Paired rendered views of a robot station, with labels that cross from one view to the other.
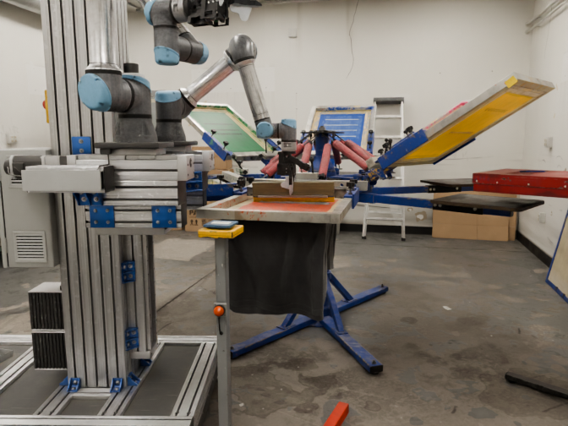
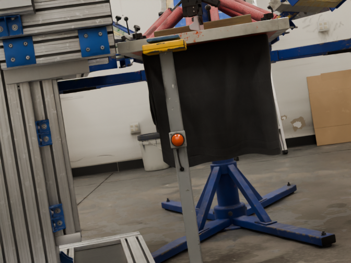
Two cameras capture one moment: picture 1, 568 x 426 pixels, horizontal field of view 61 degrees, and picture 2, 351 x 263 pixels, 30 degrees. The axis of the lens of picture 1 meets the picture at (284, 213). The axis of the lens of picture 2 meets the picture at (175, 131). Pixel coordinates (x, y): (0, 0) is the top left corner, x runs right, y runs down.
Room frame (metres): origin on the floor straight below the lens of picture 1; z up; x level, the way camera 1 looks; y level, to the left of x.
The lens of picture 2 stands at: (-0.29, 0.56, 0.81)
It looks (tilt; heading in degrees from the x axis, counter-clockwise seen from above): 4 degrees down; 351
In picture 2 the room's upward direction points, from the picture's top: 8 degrees counter-clockwise
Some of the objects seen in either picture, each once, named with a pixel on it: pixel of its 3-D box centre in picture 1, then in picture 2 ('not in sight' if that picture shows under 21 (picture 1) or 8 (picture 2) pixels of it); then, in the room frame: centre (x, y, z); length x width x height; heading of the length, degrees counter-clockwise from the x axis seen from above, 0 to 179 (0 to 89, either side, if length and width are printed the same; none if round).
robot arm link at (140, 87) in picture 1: (133, 95); not in sight; (1.79, 0.54, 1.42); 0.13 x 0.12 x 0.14; 153
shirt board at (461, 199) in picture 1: (411, 200); (323, 46); (2.83, -0.74, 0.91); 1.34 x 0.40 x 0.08; 47
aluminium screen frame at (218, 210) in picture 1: (287, 203); (204, 42); (2.26, -0.02, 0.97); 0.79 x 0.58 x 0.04; 167
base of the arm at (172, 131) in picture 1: (169, 130); not in sight; (2.29, 0.53, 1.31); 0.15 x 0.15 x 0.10
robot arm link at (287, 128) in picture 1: (287, 130); not in sight; (2.39, -0.02, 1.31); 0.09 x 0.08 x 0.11; 86
